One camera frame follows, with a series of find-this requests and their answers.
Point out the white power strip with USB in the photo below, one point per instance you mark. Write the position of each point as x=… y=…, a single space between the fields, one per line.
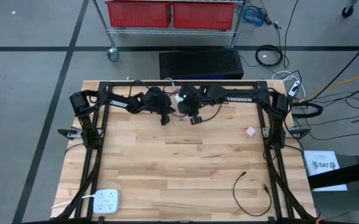
x=178 y=98

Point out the black side stand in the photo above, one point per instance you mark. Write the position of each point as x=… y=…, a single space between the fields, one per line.
x=347 y=174

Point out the black caster wheel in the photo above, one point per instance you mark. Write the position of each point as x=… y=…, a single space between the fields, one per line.
x=347 y=12

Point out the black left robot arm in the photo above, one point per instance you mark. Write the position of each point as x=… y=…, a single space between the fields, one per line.
x=120 y=104

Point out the white printed paper sheet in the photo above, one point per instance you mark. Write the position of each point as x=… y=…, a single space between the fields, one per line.
x=322 y=168

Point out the white floor power strip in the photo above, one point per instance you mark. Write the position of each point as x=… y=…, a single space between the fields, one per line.
x=294 y=88

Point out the pink USB charger cube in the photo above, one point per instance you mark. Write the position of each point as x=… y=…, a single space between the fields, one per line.
x=250 y=131

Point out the grey metal table clamp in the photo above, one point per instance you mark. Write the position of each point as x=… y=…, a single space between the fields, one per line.
x=70 y=133
x=300 y=133

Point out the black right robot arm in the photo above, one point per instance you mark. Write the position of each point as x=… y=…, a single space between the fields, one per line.
x=244 y=99

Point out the red plastic bin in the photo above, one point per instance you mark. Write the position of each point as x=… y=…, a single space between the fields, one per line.
x=204 y=15
x=138 y=14

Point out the black aluminium table frame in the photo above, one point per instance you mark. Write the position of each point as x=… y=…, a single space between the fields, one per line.
x=120 y=83

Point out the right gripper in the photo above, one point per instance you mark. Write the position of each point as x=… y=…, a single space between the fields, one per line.
x=193 y=101

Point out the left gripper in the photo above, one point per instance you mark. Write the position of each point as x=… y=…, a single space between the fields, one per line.
x=157 y=101

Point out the white square outlet hub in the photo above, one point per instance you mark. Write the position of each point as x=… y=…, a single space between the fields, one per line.
x=106 y=201

